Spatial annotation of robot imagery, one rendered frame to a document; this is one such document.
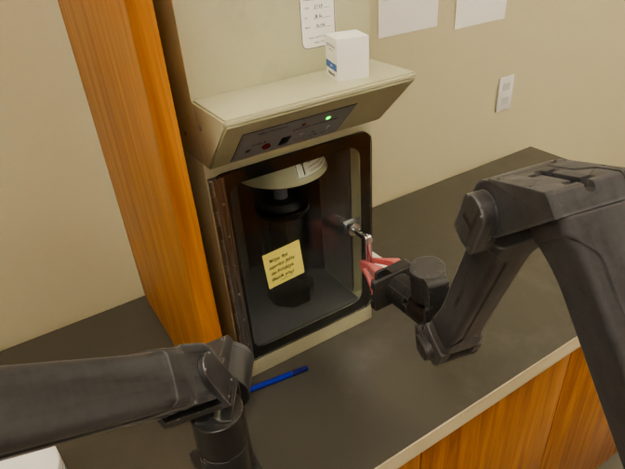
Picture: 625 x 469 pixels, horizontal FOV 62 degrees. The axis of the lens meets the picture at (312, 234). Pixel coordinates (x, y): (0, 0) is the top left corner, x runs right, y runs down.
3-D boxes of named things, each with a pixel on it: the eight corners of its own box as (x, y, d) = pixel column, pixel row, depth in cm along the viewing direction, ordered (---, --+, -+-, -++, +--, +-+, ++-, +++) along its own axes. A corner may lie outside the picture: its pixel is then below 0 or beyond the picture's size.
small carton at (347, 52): (326, 73, 81) (324, 33, 78) (356, 69, 82) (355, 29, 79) (337, 82, 77) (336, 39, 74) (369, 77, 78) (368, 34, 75)
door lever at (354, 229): (359, 261, 106) (349, 265, 105) (358, 221, 101) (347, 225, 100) (376, 274, 102) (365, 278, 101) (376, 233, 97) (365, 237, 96)
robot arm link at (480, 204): (491, 226, 46) (599, 194, 48) (462, 178, 49) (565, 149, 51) (422, 374, 83) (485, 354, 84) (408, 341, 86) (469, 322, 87)
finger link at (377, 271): (350, 252, 98) (381, 276, 92) (380, 239, 101) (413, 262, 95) (351, 281, 102) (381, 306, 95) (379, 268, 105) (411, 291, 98)
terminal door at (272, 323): (245, 362, 102) (210, 176, 81) (370, 302, 115) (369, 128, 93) (246, 365, 101) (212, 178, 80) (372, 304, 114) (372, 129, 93)
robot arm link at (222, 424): (181, 427, 52) (238, 424, 52) (194, 375, 58) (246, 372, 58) (194, 469, 56) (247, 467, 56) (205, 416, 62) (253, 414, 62)
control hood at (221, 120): (201, 165, 79) (189, 100, 74) (371, 115, 93) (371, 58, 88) (233, 193, 71) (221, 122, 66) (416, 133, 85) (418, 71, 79)
